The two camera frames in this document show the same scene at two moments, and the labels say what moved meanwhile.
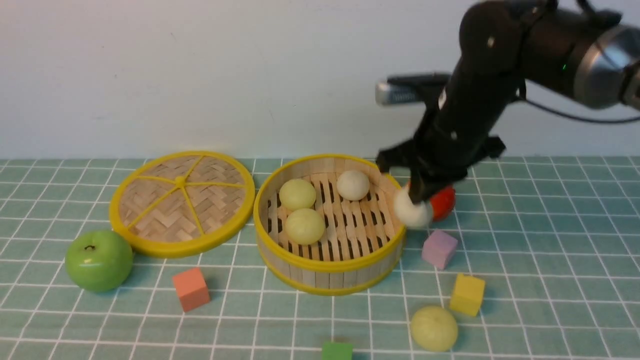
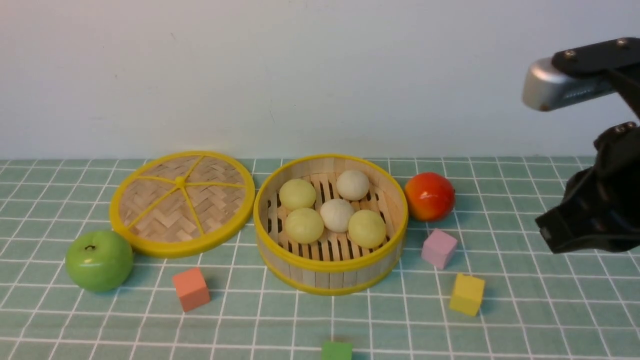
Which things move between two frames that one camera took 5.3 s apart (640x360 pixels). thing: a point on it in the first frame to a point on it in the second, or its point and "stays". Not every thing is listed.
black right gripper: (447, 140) to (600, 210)
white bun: (353, 185) stays
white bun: (410, 214) to (335, 214)
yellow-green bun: (296, 194) stays
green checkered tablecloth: (539, 260) stays
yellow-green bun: (434, 329) to (366, 229)
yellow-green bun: (305, 226) stays
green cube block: (337, 351) stays
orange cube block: (191, 289) stays
